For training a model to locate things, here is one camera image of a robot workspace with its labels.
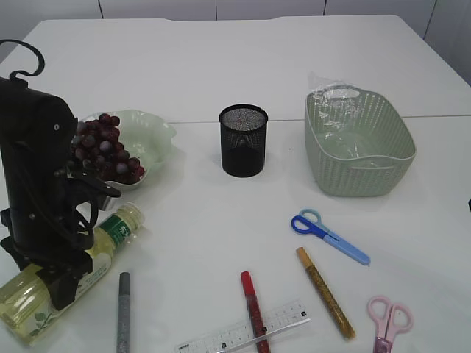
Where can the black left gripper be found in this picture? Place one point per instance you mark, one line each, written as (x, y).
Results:
(56, 239)

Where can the yellow tea bottle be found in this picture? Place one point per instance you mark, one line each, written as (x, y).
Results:
(26, 308)

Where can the purple grape bunch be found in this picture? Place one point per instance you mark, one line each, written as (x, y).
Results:
(96, 149)

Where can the blue scissors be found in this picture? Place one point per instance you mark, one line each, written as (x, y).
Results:
(309, 222)

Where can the clear plastic sheet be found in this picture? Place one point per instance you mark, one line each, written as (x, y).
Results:
(337, 105)

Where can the pink scissors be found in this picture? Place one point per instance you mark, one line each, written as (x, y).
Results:
(386, 327)

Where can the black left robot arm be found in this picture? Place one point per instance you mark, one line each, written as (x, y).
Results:
(36, 132)

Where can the silver glitter pen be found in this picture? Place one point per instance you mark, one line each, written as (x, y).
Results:
(123, 317)

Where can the pale green wavy glass plate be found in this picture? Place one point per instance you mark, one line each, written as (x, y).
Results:
(145, 136)

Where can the red glitter pen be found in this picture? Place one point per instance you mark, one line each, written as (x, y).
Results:
(252, 305)

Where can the black mesh pen holder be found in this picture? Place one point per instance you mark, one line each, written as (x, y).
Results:
(243, 139)

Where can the clear plastic ruler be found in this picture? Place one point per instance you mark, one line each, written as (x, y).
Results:
(240, 335)

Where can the gold glitter pen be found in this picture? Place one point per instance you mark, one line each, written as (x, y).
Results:
(332, 306)

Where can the pale green woven basket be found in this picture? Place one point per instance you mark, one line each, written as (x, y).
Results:
(389, 150)

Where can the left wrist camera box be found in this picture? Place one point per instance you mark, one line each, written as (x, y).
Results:
(92, 187)

